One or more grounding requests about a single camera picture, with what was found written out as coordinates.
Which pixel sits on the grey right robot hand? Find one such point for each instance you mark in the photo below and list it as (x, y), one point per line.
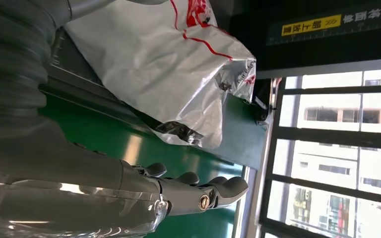
(62, 190)

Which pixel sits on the green conveyor belt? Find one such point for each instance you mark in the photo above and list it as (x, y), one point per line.
(111, 144)

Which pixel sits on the small black device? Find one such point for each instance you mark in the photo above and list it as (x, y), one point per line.
(262, 98)

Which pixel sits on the ruler label with yellow strip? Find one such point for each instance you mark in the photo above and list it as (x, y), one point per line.
(335, 23)

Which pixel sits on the black window frame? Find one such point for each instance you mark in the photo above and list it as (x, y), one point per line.
(325, 138)

